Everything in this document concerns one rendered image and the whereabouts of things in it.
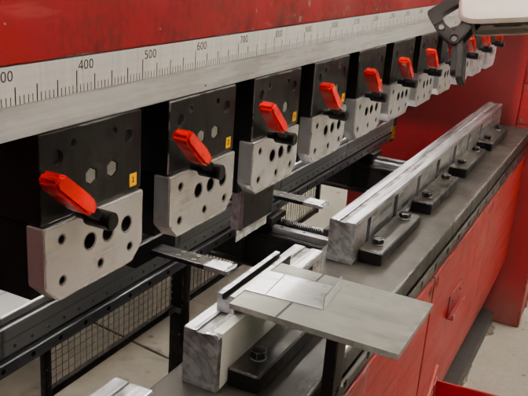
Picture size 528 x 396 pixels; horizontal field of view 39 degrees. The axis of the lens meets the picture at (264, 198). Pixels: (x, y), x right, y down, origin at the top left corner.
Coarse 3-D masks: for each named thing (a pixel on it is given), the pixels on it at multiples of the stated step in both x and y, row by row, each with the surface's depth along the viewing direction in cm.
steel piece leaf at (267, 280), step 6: (258, 276) 120; (264, 276) 120; (270, 276) 120; (276, 276) 120; (282, 276) 120; (252, 282) 117; (258, 282) 118; (264, 282) 118; (270, 282) 118; (276, 282) 118; (246, 288) 115; (252, 288) 115; (258, 288) 115; (264, 288) 116; (270, 288) 116; (264, 294) 114
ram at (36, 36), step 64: (0, 0) 57; (64, 0) 64; (128, 0) 71; (192, 0) 81; (256, 0) 94; (320, 0) 112; (384, 0) 138; (0, 64) 59; (256, 64) 98; (0, 128) 60
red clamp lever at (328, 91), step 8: (320, 88) 114; (328, 88) 113; (328, 96) 114; (336, 96) 115; (328, 104) 117; (336, 104) 116; (328, 112) 120; (336, 112) 119; (344, 112) 119; (344, 120) 120
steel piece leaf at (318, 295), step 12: (288, 276) 121; (276, 288) 116; (288, 288) 116; (300, 288) 116; (312, 288) 117; (324, 288) 117; (336, 288) 115; (288, 300) 112; (300, 300) 113; (312, 300) 113; (324, 300) 110
